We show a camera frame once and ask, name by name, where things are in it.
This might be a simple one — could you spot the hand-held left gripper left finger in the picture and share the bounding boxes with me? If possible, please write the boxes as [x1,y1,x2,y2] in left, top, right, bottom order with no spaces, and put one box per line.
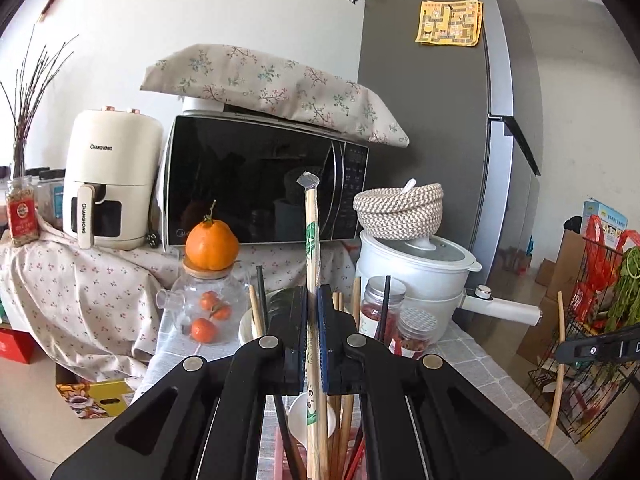
[50,284,307,480]

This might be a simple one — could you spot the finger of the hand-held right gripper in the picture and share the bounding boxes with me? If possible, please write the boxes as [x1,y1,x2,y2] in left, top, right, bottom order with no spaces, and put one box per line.
[559,324,640,363]

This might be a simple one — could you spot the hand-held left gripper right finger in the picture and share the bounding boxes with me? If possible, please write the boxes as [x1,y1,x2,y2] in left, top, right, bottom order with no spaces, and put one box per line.
[317,284,573,480]

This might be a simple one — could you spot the black chopstick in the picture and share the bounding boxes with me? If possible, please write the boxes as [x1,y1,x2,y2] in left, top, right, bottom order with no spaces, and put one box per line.
[376,275,392,346]
[256,265,302,480]

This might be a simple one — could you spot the chopsticks green print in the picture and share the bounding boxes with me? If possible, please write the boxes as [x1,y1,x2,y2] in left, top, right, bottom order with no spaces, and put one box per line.
[296,171,331,480]

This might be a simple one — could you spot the white dish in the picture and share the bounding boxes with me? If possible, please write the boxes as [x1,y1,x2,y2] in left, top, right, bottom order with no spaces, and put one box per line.
[238,304,282,347]

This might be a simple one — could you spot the glass jar with grey lid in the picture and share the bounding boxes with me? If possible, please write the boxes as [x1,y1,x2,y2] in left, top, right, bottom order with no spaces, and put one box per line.
[361,276,407,343]

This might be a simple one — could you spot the cardboard box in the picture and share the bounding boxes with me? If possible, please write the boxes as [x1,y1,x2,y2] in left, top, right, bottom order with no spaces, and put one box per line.
[517,295,561,366]
[545,230,591,306]

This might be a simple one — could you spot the green leafy vegetables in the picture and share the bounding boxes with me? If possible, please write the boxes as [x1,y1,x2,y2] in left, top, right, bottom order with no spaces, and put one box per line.
[600,246,640,333]

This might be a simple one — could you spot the white cup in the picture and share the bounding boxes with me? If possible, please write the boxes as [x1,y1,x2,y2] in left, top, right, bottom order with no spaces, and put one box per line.
[287,392,337,453]

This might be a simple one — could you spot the red plastic bag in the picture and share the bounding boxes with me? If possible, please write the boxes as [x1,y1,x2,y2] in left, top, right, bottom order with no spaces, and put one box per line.
[570,215,640,331]

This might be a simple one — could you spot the red label plastic jar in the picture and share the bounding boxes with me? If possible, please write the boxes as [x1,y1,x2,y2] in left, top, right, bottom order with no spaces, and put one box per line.
[394,307,439,361]

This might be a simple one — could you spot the white electric pot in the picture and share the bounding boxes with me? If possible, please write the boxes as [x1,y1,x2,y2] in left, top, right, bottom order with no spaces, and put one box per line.
[357,230,543,356]

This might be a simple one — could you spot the grey checked tablecloth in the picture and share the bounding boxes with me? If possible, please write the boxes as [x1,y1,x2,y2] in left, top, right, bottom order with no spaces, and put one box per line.
[142,320,591,480]

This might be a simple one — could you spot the glass teapot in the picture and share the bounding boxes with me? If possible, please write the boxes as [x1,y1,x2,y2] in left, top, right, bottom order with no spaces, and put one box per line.
[156,260,251,346]

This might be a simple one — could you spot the large orange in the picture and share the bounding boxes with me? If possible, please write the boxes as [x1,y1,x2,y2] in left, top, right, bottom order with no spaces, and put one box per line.
[185,200,239,271]

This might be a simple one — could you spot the blue and white box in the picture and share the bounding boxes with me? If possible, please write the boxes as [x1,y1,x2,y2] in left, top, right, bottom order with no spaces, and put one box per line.
[582,201,628,233]

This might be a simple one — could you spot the black microwave oven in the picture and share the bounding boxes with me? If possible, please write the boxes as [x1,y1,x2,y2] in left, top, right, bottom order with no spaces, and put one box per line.
[162,114,371,247]

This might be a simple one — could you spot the yellow printed box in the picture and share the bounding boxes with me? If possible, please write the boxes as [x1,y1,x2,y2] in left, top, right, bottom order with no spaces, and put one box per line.
[56,380,136,420]

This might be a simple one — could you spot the white floral tablecloth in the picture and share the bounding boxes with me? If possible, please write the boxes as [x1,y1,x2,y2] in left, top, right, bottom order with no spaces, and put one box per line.
[0,220,361,386]

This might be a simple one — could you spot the grey refrigerator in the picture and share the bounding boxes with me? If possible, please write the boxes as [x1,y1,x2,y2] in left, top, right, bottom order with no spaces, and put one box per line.
[357,0,543,281]

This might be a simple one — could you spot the cream air fryer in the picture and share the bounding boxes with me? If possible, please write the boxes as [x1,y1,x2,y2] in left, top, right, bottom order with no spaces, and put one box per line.
[62,107,163,252]

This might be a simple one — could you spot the floral cloth cover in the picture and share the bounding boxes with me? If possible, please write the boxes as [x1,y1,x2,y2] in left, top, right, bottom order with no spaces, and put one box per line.
[140,44,411,148]

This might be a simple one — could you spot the red box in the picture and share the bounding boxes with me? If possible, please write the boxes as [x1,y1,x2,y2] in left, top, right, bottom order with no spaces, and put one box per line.
[0,327,38,365]

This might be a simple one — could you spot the clear container black lid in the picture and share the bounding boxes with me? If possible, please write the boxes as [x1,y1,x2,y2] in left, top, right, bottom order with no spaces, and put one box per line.
[24,166,51,196]
[37,169,67,232]

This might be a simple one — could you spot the red label spice jar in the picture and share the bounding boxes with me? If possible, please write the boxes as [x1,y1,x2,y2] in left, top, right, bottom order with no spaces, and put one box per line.
[5,176,40,248]

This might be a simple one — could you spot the yellow printed paper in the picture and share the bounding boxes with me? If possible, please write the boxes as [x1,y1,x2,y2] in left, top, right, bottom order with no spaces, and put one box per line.
[415,0,483,47]

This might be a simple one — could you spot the dried branches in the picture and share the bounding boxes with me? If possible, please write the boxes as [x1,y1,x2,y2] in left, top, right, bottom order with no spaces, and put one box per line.
[0,22,81,181]

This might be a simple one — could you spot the black wire rack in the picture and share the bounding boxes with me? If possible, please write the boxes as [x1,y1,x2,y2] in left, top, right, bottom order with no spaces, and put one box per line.
[525,232,640,446]

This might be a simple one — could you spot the woven rope basket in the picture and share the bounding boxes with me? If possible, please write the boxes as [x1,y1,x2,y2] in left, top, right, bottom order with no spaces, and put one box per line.
[353,182,445,241]

